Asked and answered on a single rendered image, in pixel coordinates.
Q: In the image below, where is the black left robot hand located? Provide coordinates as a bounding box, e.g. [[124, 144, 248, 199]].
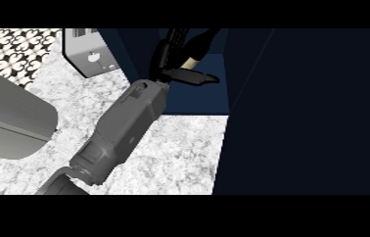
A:
[[149, 27, 221, 86]]

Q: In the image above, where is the dark wine bottle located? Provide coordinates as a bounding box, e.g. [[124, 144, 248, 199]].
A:
[[179, 27, 224, 71]]

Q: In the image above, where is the dark blue cabinet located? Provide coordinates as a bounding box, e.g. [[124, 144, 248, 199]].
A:
[[98, 27, 233, 117]]

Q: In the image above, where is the dark blue cabinet door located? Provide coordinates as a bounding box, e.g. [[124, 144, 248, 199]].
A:
[[211, 27, 370, 196]]

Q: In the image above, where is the silver box appliance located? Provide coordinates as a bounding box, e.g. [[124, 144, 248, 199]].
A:
[[61, 27, 124, 79]]

